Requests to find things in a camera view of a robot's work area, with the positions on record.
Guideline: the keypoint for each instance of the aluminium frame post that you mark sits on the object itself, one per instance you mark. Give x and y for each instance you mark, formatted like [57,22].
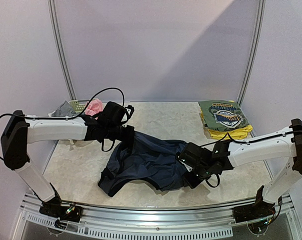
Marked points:
[253,50]
[60,49]

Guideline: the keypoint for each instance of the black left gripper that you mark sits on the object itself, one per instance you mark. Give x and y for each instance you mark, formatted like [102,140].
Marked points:
[126,137]

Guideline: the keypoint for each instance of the left aluminium frame post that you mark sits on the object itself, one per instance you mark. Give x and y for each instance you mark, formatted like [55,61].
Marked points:
[60,49]

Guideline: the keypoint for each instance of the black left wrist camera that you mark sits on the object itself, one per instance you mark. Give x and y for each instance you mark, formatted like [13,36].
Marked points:
[114,114]

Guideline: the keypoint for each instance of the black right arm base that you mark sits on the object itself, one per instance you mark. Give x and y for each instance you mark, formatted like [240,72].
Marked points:
[258,209]

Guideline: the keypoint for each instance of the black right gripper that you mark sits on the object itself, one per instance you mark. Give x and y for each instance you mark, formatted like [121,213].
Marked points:
[189,179]

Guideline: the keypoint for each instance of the beige perforated laundry basket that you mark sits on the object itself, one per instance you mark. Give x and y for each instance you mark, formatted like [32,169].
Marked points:
[78,106]

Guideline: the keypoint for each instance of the aluminium front rail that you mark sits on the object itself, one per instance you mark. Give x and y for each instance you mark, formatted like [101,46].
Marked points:
[206,222]

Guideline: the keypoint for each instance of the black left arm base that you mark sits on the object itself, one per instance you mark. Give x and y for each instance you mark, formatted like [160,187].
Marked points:
[55,208]

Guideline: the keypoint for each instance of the green printed folded t-shirt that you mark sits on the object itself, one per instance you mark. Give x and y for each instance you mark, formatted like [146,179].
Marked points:
[222,115]

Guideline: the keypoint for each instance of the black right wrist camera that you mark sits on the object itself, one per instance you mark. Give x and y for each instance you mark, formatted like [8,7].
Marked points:
[194,157]

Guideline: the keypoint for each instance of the grey garment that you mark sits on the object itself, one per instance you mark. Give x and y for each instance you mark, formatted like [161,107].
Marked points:
[63,110]

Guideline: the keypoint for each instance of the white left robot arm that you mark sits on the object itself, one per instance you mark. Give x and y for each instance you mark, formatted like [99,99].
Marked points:
[23,133]

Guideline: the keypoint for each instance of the yellow folded t-shirt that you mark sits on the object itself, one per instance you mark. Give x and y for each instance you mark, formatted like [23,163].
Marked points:
[239,133]

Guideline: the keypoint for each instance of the right aluminium frame post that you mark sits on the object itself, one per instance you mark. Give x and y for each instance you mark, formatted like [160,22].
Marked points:
[253,50]

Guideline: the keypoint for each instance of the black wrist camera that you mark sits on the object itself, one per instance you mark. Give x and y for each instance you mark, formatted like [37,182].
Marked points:
[194,157]
[114,114]

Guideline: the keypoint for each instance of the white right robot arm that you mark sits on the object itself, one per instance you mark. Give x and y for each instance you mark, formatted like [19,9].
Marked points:
[228,154]

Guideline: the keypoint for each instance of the pink garment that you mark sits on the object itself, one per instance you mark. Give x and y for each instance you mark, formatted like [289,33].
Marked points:
[93,107]

